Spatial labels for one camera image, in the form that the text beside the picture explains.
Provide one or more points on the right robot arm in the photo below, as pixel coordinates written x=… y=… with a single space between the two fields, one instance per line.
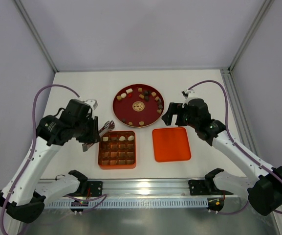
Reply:
x=262 y=184

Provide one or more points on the orange chocolate box tray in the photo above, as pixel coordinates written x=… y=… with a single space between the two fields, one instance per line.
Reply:
x=117 y=154

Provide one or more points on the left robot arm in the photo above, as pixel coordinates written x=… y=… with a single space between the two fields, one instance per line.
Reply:
x=21 y=198

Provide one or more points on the white shell chocolate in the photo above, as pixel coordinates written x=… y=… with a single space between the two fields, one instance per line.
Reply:
x=122 y=138

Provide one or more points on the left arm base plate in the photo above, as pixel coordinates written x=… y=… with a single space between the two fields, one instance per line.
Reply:
x=92 y=189

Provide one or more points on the silver metal tongs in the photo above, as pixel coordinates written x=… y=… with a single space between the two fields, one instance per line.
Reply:
x=105 y=129

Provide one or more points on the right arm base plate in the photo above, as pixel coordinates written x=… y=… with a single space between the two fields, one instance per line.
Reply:
x=202 y=187

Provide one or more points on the white oval ridged chocolate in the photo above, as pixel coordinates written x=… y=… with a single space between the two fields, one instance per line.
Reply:
x=123 y=95

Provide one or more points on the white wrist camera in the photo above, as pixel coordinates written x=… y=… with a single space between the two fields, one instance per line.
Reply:
x=189 y=95
x=92 y=103

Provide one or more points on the aluminium front rail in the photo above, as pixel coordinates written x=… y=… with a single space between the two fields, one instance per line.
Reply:
x=142 y=188

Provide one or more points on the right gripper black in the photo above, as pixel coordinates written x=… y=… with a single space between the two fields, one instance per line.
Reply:
x=179 y=114

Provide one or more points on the white rectangular chocolate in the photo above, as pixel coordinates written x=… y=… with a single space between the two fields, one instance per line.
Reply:
x=129 y=91

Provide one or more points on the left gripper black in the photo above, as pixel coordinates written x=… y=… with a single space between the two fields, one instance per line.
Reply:
x=93 y=130

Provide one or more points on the red round plate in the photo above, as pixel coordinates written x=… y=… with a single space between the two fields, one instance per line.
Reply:
x=146 y=106

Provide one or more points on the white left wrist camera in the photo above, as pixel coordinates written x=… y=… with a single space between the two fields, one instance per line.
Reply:
x=92 y=103

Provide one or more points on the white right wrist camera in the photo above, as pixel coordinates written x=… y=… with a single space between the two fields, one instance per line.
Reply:
x=189 y=95

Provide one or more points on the orange box lid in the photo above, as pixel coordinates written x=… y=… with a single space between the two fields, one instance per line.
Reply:
x=171 y=145

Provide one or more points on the white slotted cable duct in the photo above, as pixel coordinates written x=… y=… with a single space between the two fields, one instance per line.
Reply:
x=131 y=203

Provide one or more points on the dark brown chocolate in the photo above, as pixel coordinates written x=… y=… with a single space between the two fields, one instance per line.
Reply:
x=112 y=124

